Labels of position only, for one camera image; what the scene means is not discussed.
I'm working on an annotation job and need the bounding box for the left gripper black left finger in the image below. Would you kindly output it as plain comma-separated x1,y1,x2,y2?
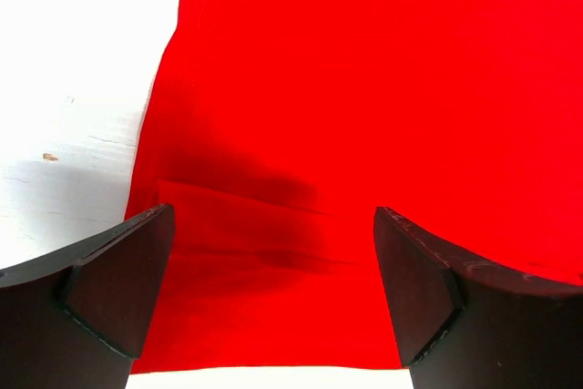
1,204,175,389

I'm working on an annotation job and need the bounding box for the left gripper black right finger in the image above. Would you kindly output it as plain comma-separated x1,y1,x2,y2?
373,207,582,389

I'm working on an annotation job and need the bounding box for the red t shirt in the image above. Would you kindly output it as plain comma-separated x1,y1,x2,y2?
127,0,582,374

